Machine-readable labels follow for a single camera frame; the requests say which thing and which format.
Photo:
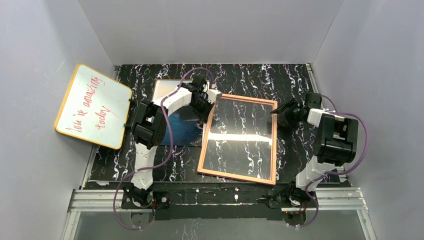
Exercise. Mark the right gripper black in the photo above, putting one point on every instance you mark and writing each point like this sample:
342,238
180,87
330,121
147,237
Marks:
293,110

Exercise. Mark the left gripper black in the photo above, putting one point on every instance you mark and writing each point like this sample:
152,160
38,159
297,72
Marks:
205,108

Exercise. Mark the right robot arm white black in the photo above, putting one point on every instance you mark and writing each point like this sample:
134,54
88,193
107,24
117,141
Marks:
335,142

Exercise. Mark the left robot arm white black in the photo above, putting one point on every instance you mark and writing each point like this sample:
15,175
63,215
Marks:
151,124

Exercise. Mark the seascape photo on board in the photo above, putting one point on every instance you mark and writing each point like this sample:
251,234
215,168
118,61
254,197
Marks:
182,129

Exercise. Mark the yellow-framed whiteboard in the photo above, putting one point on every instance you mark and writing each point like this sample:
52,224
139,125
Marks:
95,108

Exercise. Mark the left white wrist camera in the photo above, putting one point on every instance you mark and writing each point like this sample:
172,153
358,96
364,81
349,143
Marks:
213,95

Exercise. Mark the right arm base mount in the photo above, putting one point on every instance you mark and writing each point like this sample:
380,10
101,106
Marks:
294,198

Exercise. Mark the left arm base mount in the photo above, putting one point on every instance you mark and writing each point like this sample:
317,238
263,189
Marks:
136,199

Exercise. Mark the aluminium rail front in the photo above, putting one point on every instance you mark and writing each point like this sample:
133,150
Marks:
217,211

